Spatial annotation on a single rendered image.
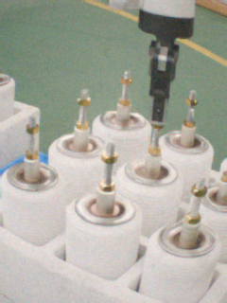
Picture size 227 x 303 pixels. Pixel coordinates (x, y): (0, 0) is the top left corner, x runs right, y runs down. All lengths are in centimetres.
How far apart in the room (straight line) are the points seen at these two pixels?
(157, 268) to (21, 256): 20
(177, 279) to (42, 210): 21
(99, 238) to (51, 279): 10
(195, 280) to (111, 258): 12
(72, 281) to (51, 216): 11
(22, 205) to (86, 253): 11
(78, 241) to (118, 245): 5
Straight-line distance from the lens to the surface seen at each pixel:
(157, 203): 75
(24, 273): 75
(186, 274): 62
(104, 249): 67
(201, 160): 84
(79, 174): 80
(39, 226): 73
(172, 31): 66
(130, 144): 89
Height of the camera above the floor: 63
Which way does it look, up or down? 27 degrees down
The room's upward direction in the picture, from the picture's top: 5 degrees clockwise
